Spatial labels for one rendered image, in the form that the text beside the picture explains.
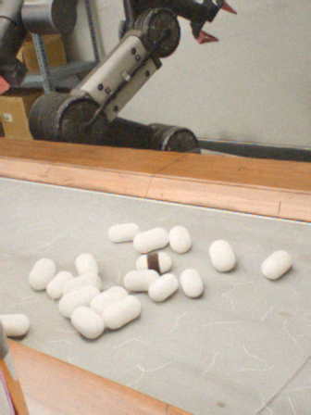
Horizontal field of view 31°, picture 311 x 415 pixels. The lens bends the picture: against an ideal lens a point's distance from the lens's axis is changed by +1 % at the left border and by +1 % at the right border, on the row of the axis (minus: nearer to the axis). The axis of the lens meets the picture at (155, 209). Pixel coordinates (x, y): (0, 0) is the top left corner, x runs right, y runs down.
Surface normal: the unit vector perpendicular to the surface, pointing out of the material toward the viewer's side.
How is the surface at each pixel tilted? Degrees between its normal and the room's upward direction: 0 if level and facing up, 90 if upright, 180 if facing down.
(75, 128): 90
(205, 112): 89
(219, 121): 88
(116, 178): 45
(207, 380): 0
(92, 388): 0
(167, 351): 0
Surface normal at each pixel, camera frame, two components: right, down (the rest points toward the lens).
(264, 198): -0.51, -0.36
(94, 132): 0.64, 0.25
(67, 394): -0.14, -0.91
